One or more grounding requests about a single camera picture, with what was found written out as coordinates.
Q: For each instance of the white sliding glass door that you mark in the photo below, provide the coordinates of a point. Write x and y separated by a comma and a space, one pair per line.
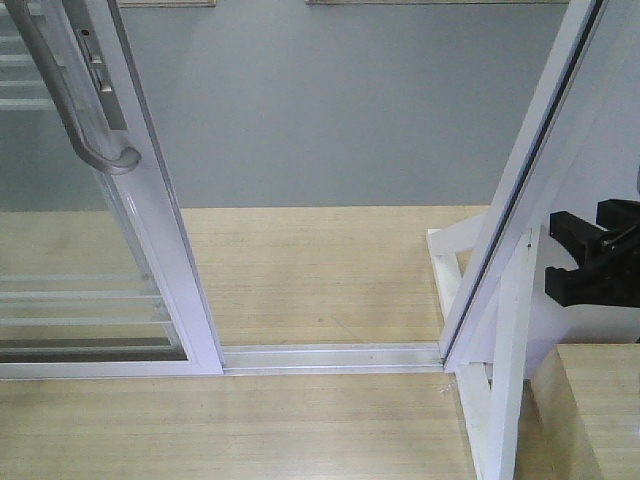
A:
100, 200

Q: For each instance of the grey metal door handle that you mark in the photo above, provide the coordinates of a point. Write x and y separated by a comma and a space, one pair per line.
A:
60, 93

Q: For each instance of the light wooden platform board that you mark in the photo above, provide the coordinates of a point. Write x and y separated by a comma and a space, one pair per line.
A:
328, 320

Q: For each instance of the plywood box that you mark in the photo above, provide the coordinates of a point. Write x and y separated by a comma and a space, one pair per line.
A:
587, 397

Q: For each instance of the white triangular support brace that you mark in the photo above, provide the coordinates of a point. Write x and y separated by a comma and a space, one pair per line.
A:
490, 372

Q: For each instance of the white door frame post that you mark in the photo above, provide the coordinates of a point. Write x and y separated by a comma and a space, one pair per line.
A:
578, 145

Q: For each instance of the aluminium floor track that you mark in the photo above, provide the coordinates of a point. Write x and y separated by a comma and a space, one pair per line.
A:
332, 359

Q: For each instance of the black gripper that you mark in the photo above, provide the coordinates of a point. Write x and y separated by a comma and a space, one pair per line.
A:
610, 280

